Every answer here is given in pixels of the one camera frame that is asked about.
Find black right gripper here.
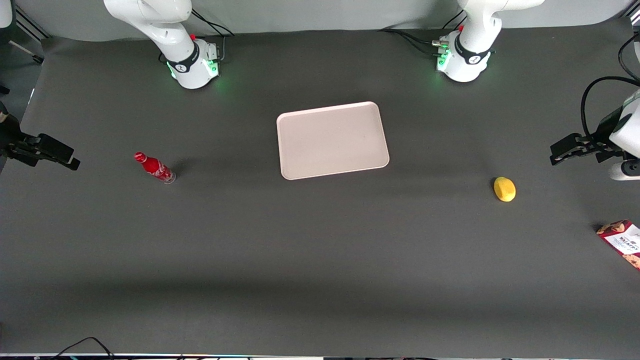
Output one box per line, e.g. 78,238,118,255
0,100,81,171

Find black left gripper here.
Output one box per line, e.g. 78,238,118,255
550,106,632,166

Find red cookie box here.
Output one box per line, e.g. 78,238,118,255
595,219,640,272

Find pale pink rectangular tray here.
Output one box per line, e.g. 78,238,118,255
276,101,391,181

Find yellow lemon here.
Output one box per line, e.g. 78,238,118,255
493,176,517,203

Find red cola bottle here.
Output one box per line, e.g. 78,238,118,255
133,151,177,185

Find dark grey table mat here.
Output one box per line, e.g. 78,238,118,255
0,18,640,359

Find black left arm wrist cable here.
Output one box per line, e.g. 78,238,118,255
579,75,640,149

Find black hanging cable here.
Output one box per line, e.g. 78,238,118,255
618,32,640,82

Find aluminium frame strut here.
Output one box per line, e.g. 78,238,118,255
8,4,52,65

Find black left arm base cables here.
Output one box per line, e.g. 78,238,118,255
378,9,467,58

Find black arm base cables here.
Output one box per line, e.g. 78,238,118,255
158,8,236,64
378,9,467,58

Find black cable at table edge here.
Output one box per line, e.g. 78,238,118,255
49,336,117,360

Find black right arm base cables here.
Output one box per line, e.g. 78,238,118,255
158,8,236,64

